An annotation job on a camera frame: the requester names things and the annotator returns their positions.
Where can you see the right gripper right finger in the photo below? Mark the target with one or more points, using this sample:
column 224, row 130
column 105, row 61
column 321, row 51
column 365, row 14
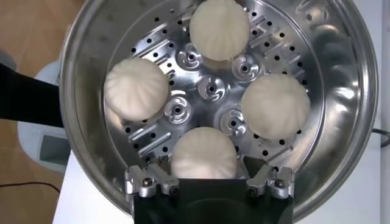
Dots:
column 268, row 182

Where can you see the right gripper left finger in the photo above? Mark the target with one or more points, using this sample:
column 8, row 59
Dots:
column 152, row 181

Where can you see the white steamed baozi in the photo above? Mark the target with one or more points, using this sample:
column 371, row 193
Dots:
column 204, row 155
column 275, row 106
column 219, row 30
column 135, row 89

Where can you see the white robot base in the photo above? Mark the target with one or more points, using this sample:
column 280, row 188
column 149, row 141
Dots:
column 36, row 146

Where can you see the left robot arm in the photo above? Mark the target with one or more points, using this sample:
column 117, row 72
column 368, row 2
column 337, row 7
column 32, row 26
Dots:
column 27, row 97

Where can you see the perforated stainless steel steamer basket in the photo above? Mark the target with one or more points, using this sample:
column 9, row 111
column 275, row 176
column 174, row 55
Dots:
column 88, row 61

